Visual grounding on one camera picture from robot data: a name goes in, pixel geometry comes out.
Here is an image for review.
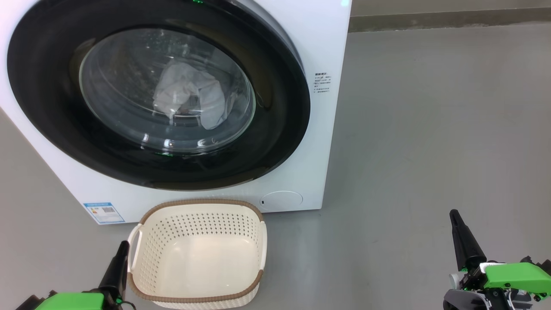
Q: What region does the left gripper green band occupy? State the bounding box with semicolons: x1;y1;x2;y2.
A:
15;240;135;310

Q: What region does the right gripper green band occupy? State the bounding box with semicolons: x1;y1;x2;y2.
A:
443;209;551;310

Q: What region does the white and blue cartoon garment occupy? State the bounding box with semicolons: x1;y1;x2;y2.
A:
152;60;227;130

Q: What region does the black round glass washer door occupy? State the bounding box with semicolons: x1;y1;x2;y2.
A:
6;0;312;192

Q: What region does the cream perforated laundry basket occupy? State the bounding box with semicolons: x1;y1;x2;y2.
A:
127;198;268;310

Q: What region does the white front-load washing machine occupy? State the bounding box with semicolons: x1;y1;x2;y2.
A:
0;0;353;226

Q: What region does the blue white energy label sticker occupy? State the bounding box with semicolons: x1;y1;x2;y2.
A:
83;201;126;225

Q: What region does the round white drain filter cover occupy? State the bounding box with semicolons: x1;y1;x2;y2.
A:
259;190;304;212

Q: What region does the black printed text label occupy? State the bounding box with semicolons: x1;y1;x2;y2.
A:
313;72;332;93

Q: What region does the grey wall skirting board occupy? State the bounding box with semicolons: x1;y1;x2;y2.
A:
348;7;551;33

